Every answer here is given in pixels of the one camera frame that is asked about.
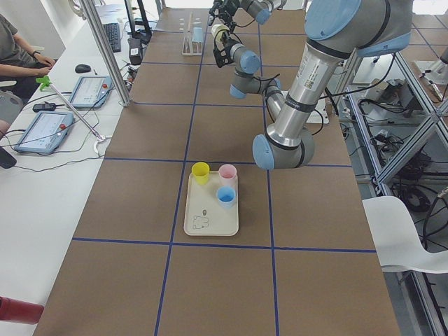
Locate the light blue plastic cup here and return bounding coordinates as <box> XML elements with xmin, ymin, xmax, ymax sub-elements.
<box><xmin>192</xmin><ymin>27</ymin><xmax>204</xmax><ymax>44</ymax></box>

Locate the cream plastic tray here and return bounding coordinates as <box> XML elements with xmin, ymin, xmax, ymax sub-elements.
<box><xmin>183</xmin><ymin>171</ymin><xmax>239</xmax><ymax>236</ymax></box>

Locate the aluminium frame post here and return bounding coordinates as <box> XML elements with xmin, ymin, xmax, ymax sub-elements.
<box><xmin>79</xmin><ymin>0</ymin><xmax>130</xmax><ymax>107</ymax></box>

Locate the white wire cup rack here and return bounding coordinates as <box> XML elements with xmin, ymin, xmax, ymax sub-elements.
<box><xmin>180</xmin><ymin>12</ymin><xmax>204</xmax><ymax>56</ymax></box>

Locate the far teach pendant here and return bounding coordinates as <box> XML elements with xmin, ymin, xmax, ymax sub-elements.
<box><xmin>69</xmin><ymin>76</ymin><xmax>113</xmax><ymax>109</ymax></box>

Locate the yellow plastic cup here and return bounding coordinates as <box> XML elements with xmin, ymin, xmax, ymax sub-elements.
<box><xmin>191</xmin><ymin>162</ymin><xmax>210</xmax><ymax>186</ymax></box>

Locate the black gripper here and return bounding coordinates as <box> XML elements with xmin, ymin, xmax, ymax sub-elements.
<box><xmin>213</xmin><ymin>38</ymin><xmax>242</xmax><ymax>68</ymax></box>
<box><xmin>213</xmin><ymin>0</ymin><xmax>240</xmax><ymax>17</ymax></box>

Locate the black braided cable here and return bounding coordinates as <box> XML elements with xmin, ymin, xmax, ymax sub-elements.
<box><xmin>227</xmin><ymin>31</ymin><xmax>283</xmax><ymax>95</ymax></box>

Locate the red bottle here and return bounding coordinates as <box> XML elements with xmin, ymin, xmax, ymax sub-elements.
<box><xmin>1</xmin><ymin>297</ymin><xmax>44</xmax><ymax>325</ymax></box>

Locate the near teach pendant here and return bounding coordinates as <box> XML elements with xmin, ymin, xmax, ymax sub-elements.
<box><xmin>13</xmin><ymin>111</ymin><xmax>74</xmax><ymax>155</ymax></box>

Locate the black keyboard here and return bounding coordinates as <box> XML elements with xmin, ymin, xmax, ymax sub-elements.
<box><xmin>103</xmin><ymin>22</ymin><xmax>121</xmax><ymax>53</ymax></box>

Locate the black computer mouse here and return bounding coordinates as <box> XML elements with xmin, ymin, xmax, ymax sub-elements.
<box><xmin>74</xmin><ymin>64</ymin><xmax>91</xmax><ymax>74</ymax></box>

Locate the pink plastic cup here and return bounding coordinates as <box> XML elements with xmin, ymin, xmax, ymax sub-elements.
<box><xmin>218</xmin><ymin>164</ymin><xmax>237</xmax><ymax>187</ymax></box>

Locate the pale green plastic cup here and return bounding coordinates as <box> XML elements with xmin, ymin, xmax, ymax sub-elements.
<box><xmin>211</xmin><ymin>24</ymin><xmax>230</xmax><ymax>42</ymax></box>

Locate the white chair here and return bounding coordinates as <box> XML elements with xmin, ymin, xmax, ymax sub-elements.
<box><xmin>363</xmin><ymin>196</ymin><xmax>447</xmax><ymax>274</ymax></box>

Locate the seated person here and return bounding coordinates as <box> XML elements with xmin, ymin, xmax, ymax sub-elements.
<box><xmin>1</xmin><ymin>15</ymin><xmax>56</xmax><ymax>102</ymax></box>

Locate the teach pendant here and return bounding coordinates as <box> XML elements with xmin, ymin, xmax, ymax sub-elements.
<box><xmin>13</xmin><ymin>111</ymin><xmax>74</xmax><ymax>155</ymax></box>
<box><xmin>69</xmin><ymin>76</ymin><xmax>113</xmax><ymax>109</ymax></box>

